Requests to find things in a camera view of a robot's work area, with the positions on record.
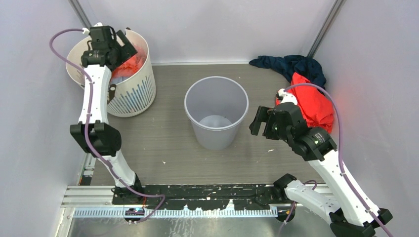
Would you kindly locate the light blue plastic bag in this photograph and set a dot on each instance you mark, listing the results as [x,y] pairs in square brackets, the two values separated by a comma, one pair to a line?
[117,80]

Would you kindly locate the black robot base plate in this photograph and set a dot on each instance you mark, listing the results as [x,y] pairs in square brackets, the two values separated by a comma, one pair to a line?
[203,197]

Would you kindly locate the red cloth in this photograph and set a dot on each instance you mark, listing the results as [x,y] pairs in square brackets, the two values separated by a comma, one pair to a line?
[316,109]

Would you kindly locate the aluminium corner post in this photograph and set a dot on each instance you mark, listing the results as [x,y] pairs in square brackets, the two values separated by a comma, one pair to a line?
[80,13]
[328,22]

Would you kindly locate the aluminium frame rail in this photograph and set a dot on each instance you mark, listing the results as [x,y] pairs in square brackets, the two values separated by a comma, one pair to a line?
[96,201]

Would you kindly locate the right aluminium corner post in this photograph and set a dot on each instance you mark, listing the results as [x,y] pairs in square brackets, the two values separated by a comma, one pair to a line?
[328,22]

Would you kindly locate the grey plastic trash bin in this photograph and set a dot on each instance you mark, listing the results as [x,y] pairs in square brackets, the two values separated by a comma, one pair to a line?
[216,106]

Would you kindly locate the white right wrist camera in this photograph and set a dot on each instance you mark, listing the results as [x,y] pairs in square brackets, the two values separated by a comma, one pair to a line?
[283,96]

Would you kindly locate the red plastic trash bag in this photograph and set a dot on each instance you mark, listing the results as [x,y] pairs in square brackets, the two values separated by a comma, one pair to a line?
[132,65]

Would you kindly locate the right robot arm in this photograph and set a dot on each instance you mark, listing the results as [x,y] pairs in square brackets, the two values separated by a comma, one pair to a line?
[350,213]

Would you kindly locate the white slotted laundry basket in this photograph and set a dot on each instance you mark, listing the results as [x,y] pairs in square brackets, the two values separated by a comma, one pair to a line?
[134,95]

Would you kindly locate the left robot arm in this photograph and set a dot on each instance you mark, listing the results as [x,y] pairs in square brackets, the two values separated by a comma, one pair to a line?
[93,132]

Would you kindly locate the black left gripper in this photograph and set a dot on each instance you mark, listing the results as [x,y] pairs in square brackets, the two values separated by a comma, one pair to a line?
[128,50]

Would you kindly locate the navy blue cloth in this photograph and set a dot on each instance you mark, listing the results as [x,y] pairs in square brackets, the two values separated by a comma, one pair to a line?
[287,66]

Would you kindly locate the left aluminium corner post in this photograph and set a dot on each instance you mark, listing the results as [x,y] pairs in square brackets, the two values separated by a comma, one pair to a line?
[80,13]

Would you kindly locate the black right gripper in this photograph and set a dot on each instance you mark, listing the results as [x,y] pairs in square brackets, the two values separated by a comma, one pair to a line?
[261,116]

